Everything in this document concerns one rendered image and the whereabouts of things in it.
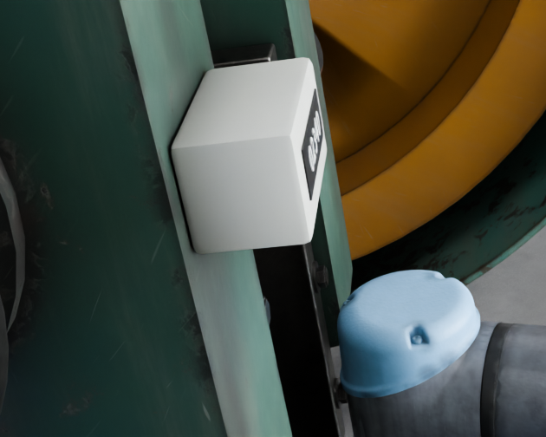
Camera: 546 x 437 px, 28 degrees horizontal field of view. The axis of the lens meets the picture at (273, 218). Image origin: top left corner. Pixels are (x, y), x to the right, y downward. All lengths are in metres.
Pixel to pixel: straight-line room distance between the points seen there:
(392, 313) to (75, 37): 0.29
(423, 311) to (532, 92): 0.36
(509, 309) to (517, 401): 2.10
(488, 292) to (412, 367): 2.17
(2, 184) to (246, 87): 0.09
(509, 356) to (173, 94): 0.27
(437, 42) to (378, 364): 0.40
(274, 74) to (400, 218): 0.56
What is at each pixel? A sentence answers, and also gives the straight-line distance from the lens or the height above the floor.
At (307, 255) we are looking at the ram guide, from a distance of 0.66.
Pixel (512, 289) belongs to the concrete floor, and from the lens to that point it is 2.73.
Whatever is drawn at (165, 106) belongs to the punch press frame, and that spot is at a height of 1.35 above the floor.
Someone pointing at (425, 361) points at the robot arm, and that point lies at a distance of 0.56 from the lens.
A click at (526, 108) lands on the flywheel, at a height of 1.11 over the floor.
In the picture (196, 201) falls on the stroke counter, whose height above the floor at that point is 1.32.
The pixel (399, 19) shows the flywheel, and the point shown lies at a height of 1.19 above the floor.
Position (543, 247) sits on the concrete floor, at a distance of 2.89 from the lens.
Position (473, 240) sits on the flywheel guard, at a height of 0.99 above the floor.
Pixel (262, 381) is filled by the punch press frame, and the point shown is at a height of 1.21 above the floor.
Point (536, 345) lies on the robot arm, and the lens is 0.57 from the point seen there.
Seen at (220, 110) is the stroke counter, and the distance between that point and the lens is 0.36.
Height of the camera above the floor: 1.46
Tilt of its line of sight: 27 degrees down
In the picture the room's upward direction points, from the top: 11 degrees counter-clockwise
